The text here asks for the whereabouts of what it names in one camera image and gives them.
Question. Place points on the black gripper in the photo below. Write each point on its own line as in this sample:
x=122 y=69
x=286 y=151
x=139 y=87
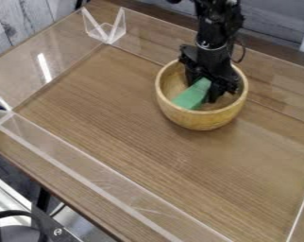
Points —
x=209 y=63

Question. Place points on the green rectangular block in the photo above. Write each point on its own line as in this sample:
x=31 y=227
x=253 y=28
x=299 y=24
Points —
x=190 y=98

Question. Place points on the brown wooden bowl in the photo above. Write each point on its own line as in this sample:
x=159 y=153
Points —
x=206 y=116

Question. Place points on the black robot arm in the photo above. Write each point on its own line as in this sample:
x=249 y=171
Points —
x=219 y=21

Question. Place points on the black table leg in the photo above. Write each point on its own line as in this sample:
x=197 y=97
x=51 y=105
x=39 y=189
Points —
x=42 y=200

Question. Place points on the clear acrylic corner bracket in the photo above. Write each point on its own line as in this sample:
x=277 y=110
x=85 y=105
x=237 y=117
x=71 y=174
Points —
x=105 y=32

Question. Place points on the clear acrylic barrier wall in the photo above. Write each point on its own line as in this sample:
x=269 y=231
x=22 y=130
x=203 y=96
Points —
x=82 y=129

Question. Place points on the black metal base plate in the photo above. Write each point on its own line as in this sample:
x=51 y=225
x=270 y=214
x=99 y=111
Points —
x=51 y=231

